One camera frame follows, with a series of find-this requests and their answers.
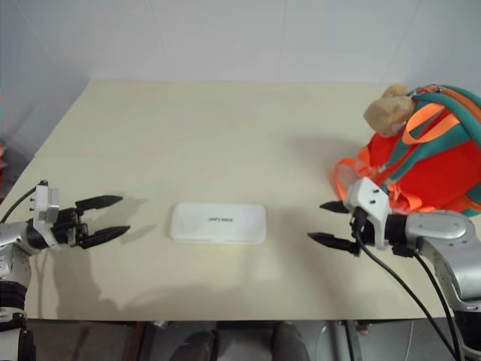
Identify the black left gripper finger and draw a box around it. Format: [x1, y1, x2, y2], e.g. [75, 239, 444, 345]
[79, 225, 132, 250]
[75, 195, 124, 214]

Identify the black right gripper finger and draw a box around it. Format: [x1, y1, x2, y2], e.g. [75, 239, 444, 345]
[307, 232, 358, 256]
[319, 201, 351, 215]

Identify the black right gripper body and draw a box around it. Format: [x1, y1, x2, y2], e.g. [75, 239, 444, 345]
[349, 207, 377, 256]

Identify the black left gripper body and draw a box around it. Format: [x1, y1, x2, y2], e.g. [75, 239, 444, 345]
[49, 205, 89, 249]

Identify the orange and teal backpack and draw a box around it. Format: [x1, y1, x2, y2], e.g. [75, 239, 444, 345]
[329, 84, 481, 219]

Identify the white rectangular pouch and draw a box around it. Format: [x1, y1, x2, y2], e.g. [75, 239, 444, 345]
[168, 202, 268, 246]

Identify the dark rounded robot leg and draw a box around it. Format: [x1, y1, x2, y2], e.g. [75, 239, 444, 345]
[271, 321, 311, 361]

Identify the beige plush toy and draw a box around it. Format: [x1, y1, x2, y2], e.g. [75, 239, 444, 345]
[365, 83, 415, 137]

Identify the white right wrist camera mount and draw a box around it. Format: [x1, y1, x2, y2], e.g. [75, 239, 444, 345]
[343, 177, 392, 250]

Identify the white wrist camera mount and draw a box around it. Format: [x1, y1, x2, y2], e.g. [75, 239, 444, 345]
[343, 177, 392, 250]
[29, 184, 61, 250]

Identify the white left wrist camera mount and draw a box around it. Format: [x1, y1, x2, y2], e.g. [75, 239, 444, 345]
[29, 184, 61, 250]

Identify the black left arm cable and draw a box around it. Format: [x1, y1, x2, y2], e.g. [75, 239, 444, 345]
[0, 180, 50, 223]

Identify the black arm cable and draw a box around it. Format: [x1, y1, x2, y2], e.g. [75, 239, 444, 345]
[352, 208, 475, 361]
[0, 180, 50, 223]

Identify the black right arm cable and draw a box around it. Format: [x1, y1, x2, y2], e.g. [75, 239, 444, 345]
[352, 208, 475, 361]

